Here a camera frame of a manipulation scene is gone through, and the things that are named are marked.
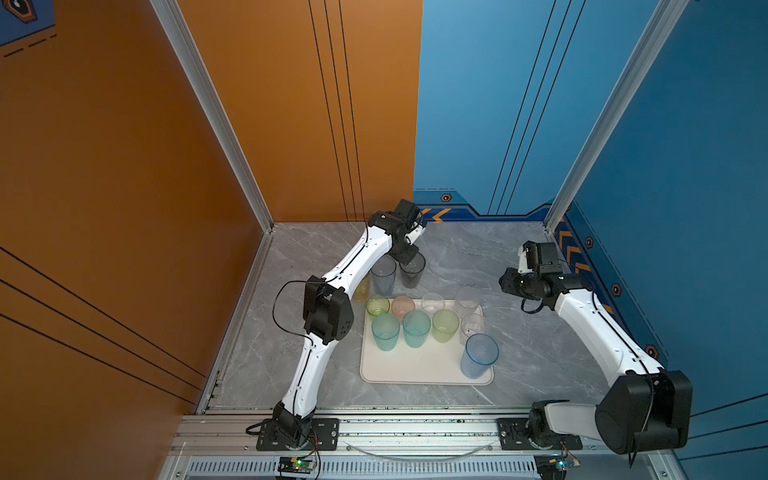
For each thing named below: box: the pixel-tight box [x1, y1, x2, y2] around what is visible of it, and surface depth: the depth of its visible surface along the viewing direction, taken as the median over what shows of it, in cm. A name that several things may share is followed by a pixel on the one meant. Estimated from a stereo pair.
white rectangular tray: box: [360, 299, 495, 385], surface depth 85 cm
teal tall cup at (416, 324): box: [402, 310, 431, 349], surface depth 86 cm
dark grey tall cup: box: [399, 252, 426, 289], surface depth 91 cm
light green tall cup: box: [432, 308, 460, 344], surface depth 87 cm
